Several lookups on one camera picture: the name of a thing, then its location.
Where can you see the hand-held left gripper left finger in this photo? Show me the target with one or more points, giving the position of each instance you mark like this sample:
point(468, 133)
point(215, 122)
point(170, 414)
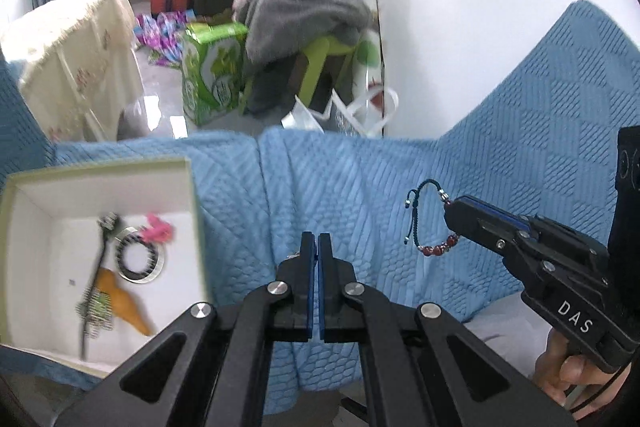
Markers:
point(309, 287)

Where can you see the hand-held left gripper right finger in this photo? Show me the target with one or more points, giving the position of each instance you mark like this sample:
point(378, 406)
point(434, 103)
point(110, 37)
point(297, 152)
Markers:
point(325, 287)

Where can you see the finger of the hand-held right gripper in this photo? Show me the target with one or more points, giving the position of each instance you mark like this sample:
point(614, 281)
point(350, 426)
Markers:
point(480, 227)
point(565, 242)

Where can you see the pink charm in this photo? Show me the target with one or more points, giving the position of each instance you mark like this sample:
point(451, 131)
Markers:
point(157, 229)

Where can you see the orange figurine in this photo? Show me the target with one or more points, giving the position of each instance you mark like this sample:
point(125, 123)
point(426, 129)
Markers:
point(122, 299)

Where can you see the green charm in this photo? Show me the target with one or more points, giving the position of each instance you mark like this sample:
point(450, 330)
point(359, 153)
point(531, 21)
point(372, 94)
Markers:
point(101, 307)

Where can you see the green and white cardboard box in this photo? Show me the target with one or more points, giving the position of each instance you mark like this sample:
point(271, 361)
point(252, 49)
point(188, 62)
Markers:
point(55, 247)

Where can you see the person's right hand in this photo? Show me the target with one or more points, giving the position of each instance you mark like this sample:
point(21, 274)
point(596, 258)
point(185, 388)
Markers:
point(560, 367)

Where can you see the grey cloth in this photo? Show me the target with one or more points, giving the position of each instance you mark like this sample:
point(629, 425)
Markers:
point(500, 327)

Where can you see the blue quilted sofa cover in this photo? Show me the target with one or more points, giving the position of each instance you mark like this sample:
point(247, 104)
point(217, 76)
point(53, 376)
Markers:
point(350, 187)

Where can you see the white plastic bag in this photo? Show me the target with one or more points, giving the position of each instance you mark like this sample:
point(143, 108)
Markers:
point(360, 114)

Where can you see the white bag with green print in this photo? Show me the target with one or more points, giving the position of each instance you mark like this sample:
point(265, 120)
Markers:
point(369, 52)

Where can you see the green plastic stool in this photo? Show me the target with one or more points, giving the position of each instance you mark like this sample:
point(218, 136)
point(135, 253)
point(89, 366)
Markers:
point(325, 57)

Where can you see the green printed carton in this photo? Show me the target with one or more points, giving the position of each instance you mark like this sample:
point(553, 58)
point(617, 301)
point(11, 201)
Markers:
point(210, 72)

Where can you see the grey fleece garment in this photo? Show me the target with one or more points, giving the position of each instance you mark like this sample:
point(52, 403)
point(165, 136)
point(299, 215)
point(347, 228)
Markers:
point(300, 17)

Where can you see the purple shiny wrappers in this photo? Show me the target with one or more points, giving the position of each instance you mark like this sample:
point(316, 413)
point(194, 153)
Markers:
point(165, 34)

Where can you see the cream lace-covered furniture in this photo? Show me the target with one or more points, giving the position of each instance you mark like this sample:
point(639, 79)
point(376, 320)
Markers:
point(75, 57)

